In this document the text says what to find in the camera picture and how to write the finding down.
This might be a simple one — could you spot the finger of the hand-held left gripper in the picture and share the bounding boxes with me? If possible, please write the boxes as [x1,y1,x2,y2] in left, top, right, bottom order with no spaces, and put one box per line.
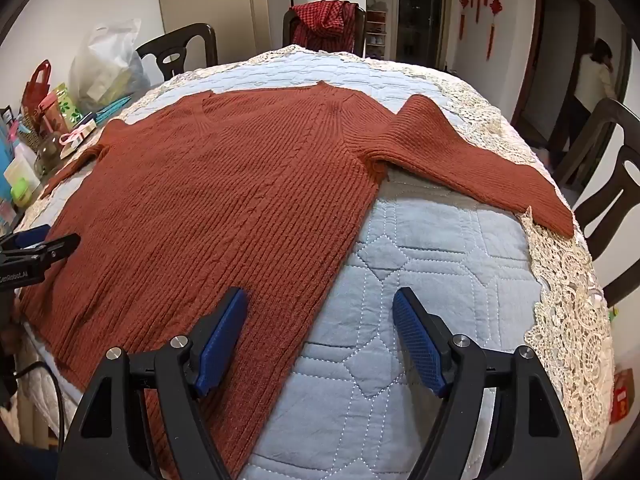
[0,225,52,252]
[0,233,81,270]

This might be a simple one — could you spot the black cable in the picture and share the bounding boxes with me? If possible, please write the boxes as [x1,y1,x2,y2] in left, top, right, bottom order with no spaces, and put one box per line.
[14,360,67,453]

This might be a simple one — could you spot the blue carton box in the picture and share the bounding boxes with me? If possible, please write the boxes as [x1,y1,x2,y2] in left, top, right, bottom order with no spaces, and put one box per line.
[0,106,28,233]

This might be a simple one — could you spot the box with pink ribbon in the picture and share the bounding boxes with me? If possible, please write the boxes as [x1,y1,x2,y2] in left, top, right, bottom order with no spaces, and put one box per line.
[59,119,99,150]

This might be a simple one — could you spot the teal clothes hangers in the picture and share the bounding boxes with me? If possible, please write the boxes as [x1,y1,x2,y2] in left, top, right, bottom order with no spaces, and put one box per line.
[91,94,139,124]

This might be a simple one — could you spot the dark wooden chair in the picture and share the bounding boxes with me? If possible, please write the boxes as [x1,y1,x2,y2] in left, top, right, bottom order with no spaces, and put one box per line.
[135,23,219,82]
[282,2,369,58]
[554,97,640,308]

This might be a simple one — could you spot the cream lace tablecloth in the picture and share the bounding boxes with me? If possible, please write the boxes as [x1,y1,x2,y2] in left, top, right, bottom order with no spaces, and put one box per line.
[20,44,616,453]

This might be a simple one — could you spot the red checked cloth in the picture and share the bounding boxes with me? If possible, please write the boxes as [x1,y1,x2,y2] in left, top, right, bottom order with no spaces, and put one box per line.
[291,1,362,56]

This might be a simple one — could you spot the rust knitted sweater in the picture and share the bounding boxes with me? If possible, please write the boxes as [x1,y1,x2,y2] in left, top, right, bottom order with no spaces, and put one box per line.
[17,81,576,480]

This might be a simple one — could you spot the white plastic bag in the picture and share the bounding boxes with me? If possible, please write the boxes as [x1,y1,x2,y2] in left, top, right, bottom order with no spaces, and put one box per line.
[69,18,151,114]

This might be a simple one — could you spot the red gift bag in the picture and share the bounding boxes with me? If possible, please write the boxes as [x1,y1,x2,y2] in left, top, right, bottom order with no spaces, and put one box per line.
[22,59,54,122]

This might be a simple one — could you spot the green patterned tissue box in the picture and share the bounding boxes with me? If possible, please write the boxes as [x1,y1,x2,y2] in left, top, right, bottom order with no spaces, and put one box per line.
[49,83,84,132]

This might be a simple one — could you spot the glass bottle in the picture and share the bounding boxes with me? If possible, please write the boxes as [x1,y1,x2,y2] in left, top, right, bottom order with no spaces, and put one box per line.
[36,132,64,177]

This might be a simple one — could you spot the red cardboard box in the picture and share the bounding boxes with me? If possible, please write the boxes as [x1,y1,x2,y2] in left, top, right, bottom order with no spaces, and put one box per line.
[610,368,636,427]

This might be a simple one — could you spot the shoe rack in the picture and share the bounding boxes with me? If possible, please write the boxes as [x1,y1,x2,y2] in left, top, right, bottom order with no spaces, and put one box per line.
[365,6,389,59]

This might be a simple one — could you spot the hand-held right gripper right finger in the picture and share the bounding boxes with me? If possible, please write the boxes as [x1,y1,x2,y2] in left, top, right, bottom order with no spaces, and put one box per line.
[392,287,583,480]

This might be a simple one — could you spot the light blue quilted blanket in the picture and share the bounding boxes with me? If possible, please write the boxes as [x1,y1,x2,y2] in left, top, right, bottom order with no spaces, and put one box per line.
[22,52,561,480]

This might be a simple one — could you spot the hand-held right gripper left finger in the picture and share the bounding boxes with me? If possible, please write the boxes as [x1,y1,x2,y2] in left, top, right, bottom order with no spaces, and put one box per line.
[57,286,249,480]

